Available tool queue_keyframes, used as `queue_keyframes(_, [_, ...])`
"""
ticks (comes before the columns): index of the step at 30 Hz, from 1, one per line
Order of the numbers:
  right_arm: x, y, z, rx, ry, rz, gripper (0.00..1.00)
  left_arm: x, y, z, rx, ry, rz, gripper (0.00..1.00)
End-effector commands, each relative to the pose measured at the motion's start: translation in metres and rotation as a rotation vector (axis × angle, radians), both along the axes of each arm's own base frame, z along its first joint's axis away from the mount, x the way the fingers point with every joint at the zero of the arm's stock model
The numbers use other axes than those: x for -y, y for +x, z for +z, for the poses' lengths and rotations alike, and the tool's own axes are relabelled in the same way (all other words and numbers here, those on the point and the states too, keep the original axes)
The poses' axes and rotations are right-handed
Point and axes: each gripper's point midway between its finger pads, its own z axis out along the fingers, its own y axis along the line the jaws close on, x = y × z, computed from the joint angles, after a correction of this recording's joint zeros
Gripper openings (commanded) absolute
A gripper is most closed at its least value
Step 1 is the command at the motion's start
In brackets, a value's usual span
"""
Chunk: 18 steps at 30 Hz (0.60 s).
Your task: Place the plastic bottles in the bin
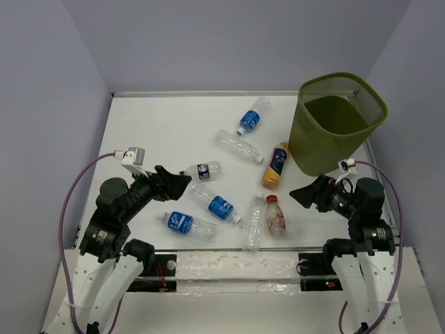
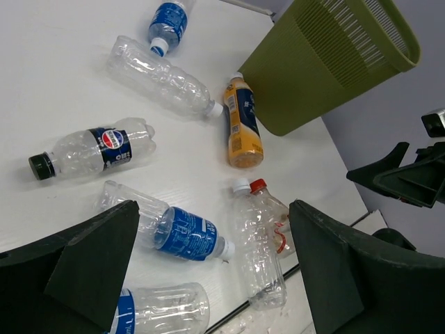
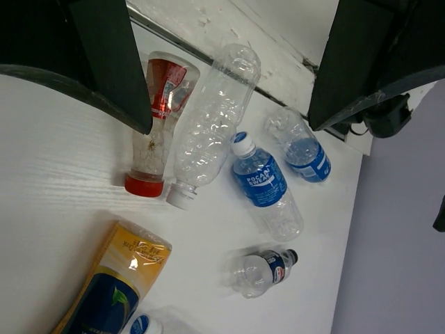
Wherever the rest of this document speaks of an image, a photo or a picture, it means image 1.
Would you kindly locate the green mesh waste bin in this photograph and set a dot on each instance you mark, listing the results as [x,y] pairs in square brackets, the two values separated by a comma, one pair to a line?
[334,116]

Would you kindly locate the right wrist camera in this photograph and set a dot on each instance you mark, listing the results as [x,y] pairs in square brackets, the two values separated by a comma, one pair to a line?
[347,166]

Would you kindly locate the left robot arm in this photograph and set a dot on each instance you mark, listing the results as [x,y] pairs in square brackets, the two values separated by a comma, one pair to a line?
[109,261]

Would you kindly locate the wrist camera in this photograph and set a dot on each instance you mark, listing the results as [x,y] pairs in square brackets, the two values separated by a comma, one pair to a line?
[347,166]
[133,161]

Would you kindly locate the clear unlabelled bottle far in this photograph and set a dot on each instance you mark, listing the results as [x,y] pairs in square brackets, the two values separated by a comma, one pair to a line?
[239,148]

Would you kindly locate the pepsi bottle black cap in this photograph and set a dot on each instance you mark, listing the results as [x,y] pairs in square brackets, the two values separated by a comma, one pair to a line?
[205,172]

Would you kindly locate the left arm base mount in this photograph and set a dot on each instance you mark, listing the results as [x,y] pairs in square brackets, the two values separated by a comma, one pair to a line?
[160,277]

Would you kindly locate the clear crushed bottle white cap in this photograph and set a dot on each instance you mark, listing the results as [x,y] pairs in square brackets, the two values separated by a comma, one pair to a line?
[254,224]

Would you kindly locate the orange juice bottle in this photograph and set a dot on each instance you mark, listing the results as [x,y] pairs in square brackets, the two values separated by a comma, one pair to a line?
[272,175]

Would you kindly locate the white foam strip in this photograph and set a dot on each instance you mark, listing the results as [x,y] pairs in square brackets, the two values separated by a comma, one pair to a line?
[239,272]

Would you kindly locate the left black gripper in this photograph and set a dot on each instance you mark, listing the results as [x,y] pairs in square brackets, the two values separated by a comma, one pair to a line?
[174,188]

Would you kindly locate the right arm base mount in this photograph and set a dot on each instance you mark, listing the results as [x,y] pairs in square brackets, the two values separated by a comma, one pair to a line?
[315,274]

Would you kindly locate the blue label bottle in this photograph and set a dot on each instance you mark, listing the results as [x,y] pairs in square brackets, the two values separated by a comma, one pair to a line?
[253,116]
[187,225]
[213,203]

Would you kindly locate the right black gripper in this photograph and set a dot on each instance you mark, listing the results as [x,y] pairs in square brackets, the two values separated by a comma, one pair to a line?
[317,193]

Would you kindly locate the blue label bottle near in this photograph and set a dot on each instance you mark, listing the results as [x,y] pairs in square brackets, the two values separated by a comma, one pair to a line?
[187,225]

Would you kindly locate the blue label bottle middle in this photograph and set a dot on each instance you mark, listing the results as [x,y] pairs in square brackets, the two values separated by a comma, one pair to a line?
[213,203]

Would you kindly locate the blue label bottle far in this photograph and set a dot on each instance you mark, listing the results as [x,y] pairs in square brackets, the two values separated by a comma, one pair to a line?
[253,116]

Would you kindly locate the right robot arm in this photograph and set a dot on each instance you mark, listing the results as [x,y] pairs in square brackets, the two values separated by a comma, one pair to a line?
[367,263]

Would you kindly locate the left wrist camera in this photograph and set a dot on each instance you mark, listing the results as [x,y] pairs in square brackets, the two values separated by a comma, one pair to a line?
[133,161]

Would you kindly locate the red cap clear bottle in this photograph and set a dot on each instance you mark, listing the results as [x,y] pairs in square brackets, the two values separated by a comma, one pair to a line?
[275,221]

